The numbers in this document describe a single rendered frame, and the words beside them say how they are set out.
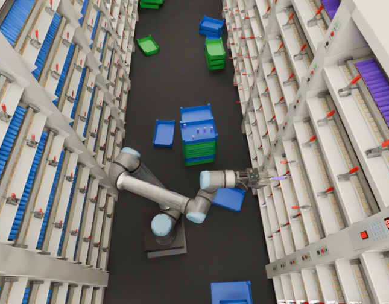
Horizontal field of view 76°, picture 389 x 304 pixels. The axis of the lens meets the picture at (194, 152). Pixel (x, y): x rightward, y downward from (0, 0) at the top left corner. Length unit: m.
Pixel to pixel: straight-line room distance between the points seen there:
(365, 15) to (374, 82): 0.25
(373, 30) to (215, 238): 1.81
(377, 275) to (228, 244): 1.39
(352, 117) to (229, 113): 1.97
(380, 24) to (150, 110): 2.35
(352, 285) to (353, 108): 0.67
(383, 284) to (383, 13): 0.87
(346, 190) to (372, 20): 0.59
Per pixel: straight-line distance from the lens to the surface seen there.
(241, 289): 2.25
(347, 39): 1.17
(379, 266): 1.09
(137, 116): 2.92
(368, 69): 1.19
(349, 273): 1.25
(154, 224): 1.90
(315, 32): 1.38
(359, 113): 1.08
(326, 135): 1.23
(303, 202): 1.48
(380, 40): 0.97
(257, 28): 2.39
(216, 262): 2.25
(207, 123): 2.28
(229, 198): 2.38
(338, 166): 1.17
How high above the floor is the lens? 2.23
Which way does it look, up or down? 60 degrees down
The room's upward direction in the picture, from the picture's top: 1 degrees counter-clockwise
